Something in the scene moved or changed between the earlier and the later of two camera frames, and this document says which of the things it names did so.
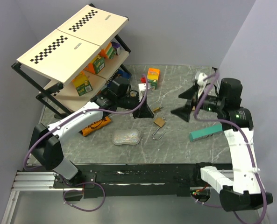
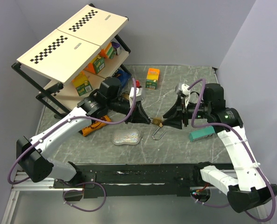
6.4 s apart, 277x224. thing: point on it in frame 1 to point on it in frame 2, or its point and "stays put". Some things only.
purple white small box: x=117 y=47 stays put
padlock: x=157 y=109 to x=157 y=121
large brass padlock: x=160 y=122 stays put
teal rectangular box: x=204 y=132 stays put
